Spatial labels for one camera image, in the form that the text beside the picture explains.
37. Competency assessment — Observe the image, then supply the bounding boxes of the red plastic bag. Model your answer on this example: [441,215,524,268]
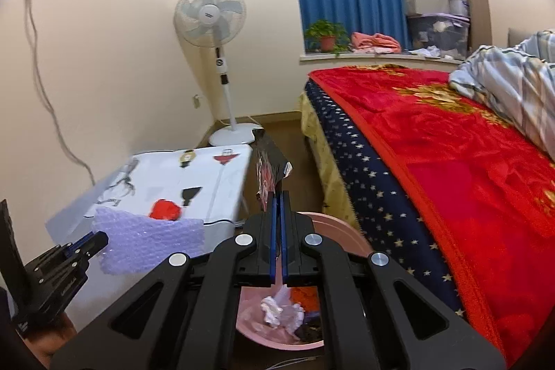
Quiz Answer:
[148,199,181,222]

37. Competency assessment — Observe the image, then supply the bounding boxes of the pink folded cloth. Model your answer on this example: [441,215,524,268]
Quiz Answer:
[351,32,403,54]

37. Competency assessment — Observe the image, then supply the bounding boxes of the orange plastic bag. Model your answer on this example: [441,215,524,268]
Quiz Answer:
[290,286,320,313]

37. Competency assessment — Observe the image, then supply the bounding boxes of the red black snack packet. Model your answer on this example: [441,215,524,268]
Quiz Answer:
[253,129,292,211]

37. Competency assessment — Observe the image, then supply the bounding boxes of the white standing fan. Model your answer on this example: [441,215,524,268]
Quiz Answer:
[174,0,261,147]

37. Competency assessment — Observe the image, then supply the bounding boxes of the grey wall cable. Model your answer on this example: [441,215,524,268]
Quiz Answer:
[23,0,97,187]

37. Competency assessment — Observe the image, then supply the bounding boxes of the purple foam net sheet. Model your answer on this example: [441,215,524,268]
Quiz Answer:
[91,207,204,275]

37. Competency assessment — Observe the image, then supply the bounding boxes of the white printed table cover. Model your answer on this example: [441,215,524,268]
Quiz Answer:
[84,144,253,224]

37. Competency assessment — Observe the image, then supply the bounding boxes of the potted green plant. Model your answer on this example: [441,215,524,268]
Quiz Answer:
[304,19,350,55]

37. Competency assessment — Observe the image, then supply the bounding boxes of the striped blue grey quilt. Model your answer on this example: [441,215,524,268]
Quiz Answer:
[449,29,555,156]

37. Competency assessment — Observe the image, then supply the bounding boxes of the white tissue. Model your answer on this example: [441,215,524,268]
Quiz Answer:
[259,285,305,334]

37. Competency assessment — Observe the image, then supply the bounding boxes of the pink plastic trash bin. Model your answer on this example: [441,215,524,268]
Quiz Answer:
[236,212,372,351]

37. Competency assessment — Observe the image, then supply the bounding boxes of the leopard print cloth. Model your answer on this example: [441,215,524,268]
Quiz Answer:
[294,311,323,344]

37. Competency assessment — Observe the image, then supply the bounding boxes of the yellow star bed skirt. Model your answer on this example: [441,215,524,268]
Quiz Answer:
[299,92,362,232]

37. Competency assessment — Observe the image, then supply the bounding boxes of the red floral blanket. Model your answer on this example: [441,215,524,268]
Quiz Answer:
[307,65,554,369]

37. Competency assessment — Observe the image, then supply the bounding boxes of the beige cardboard box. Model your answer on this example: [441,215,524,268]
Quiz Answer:
[403,0,450,16]

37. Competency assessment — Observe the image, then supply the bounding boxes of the navy star bedsheet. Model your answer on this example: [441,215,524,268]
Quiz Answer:
[304,81,467,319]

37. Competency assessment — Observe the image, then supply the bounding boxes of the left hand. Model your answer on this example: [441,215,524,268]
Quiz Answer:
[24,313,77,369]

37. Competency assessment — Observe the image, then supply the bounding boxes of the grey storage bin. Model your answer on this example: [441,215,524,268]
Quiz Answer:
[407,13,470,60]

